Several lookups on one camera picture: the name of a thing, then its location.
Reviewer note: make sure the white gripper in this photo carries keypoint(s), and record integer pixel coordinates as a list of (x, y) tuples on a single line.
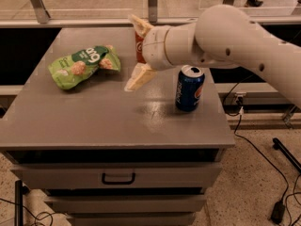
[(154, 48)]

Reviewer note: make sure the black stand leg right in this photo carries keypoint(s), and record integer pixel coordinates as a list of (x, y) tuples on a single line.
[(278, 145)]

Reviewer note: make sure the blue Pepsi can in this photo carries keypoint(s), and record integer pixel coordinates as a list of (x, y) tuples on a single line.
[(189, 87)]

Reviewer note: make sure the black stand leg left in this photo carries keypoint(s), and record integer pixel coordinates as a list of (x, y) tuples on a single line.
[(20, 191)]

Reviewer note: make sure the black stand leg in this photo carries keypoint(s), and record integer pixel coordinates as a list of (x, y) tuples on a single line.
[(278, 145), (20, 191)]

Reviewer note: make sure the black drawer handle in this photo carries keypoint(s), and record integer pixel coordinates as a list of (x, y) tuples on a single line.
[(118, 179)]

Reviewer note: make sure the grey drawer cabinet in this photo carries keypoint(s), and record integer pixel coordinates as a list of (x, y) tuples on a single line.
[(62, 142)]

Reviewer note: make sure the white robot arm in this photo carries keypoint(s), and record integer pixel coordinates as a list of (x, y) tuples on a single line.
[(222, 37)]

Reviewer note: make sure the black power adapter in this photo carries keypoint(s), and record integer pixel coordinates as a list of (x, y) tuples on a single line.
[(278, 212)]

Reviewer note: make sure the green rice chip bag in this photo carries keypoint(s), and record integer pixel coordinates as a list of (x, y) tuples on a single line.
[(69, 71)]

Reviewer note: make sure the metal window railing frame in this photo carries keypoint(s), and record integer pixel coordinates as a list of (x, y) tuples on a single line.
[(49, 11)]

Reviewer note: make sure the orange Coca-Cola can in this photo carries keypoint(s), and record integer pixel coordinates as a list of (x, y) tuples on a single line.
[(138, 48)]

